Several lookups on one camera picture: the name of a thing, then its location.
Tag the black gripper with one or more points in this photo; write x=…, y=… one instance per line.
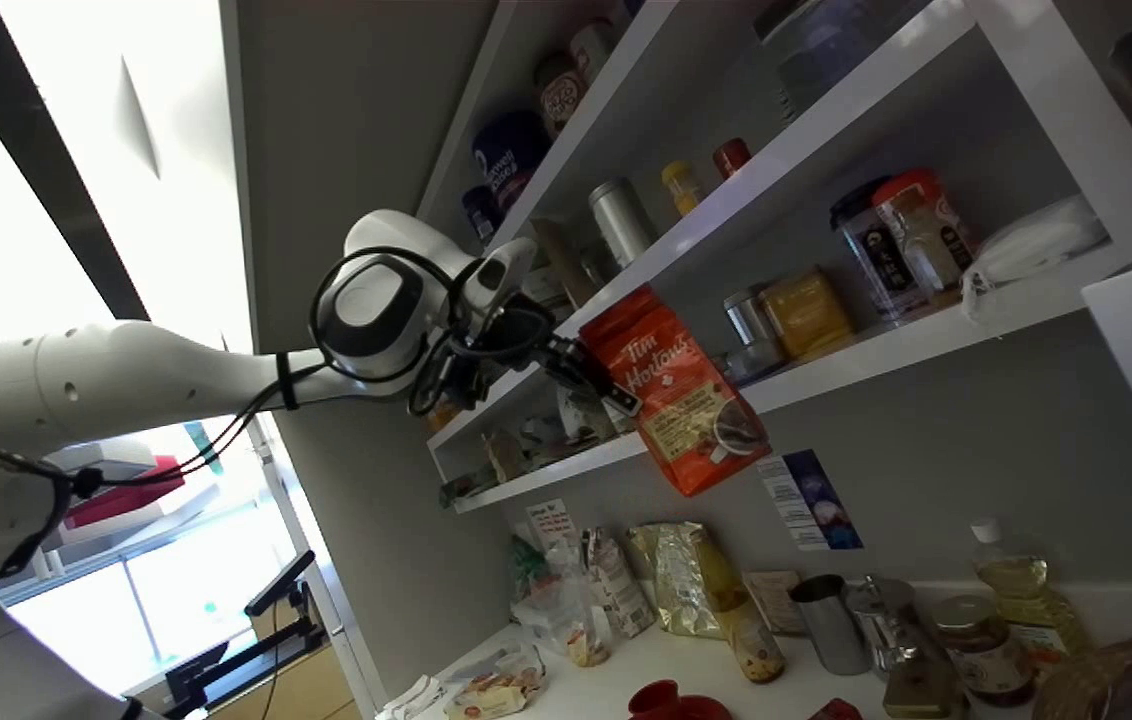
x=509, y=341

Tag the orange snack packet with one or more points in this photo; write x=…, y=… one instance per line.
x=676, y=403

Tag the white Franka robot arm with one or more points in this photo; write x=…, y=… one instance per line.
x=84, y=383

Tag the white pink snack packet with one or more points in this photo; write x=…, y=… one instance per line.
x=558, y=560

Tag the white patterned packet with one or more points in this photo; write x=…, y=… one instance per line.
x=623, y=582

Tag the small brown packet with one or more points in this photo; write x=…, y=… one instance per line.
x=775, y=600

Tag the crumpled silver packet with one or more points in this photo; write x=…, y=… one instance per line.
x=897, y=641

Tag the white soft packet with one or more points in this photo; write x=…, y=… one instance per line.
x=1032, y=241

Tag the white label jar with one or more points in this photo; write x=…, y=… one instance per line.
x=603, y=420

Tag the brown bag white label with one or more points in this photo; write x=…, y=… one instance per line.
x=566, y=267

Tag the silver white canister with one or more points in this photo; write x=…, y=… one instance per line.
x=623, y=223

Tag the silver lidded jar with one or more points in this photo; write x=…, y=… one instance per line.
x=756, y=334

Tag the small yellow jar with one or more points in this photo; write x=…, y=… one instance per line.
x=684, y=187

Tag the dark blue container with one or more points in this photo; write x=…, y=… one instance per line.
x=509, y=154

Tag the yellow gold container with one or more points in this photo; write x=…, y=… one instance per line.
x=807, y=319

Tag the gold foil bag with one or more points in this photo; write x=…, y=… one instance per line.
x=684, y=573

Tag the small red jar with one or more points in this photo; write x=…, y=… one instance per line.
x=732, y=157

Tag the brown lidded jar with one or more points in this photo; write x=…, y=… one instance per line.
x=563, y=88

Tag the blue white card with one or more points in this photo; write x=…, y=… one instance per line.
x=827, y=503

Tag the dark coffee box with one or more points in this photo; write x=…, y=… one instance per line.
x=875, y=262

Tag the clear plastic food container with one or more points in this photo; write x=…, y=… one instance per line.
x=495, y=688

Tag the amber liquid bottle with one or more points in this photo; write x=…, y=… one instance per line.
x=756, y=653

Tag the red plate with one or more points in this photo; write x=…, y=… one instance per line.
x=676, y=705

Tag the grey lidded jar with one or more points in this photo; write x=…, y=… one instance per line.
x=834, y=624

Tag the red lid jar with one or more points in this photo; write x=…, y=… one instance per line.
x=925, y=231

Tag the dark grey container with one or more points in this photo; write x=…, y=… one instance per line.
x=847, y=44

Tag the red flat cushion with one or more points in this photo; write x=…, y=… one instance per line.
x=125, y=505

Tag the yellow oil bottle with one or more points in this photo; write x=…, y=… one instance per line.
x=1024, y=582

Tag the dark spread jar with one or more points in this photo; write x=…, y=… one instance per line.
x=988, y=664

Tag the white wall shelf unit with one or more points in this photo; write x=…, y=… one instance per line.
x=885, y=351

